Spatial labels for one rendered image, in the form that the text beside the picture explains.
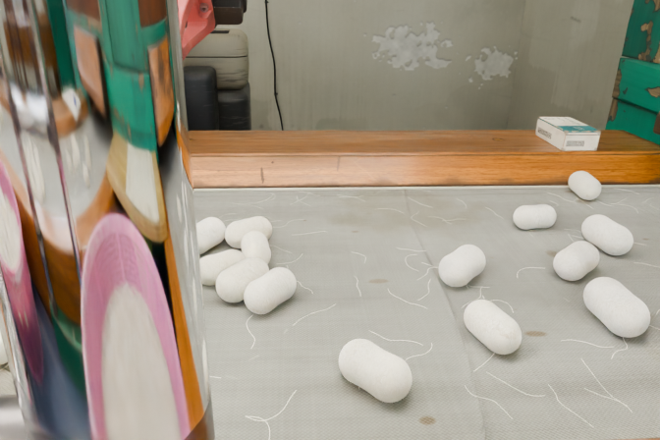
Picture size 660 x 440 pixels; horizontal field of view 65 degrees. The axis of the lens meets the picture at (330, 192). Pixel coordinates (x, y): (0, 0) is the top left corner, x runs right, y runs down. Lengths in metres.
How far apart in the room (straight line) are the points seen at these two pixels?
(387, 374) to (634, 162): 0.40
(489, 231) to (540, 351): 0.14
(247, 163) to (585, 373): 0.32
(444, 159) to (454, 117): 2.11
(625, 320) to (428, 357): 0.10
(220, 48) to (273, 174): 0.77
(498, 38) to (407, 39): 0.44
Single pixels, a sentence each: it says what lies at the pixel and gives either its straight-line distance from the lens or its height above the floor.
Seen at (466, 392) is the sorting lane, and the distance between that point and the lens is 0.25.
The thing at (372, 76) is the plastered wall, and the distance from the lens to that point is 2.44.
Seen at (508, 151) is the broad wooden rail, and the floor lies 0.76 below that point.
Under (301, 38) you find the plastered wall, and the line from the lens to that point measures 2.37.
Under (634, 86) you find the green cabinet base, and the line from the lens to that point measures 0.67.
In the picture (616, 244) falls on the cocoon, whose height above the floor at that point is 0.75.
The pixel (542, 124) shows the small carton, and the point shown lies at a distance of 0.58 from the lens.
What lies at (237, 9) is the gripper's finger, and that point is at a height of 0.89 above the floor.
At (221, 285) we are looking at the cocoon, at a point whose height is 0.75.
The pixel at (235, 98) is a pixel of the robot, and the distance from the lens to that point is 1.22.
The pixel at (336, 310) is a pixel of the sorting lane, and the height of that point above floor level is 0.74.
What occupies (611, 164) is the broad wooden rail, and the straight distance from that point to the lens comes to 0.55.
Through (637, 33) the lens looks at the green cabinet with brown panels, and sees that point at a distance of 0.68.
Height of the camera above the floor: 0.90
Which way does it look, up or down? 21 degrees down
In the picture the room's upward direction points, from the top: 1 degrees clockwise
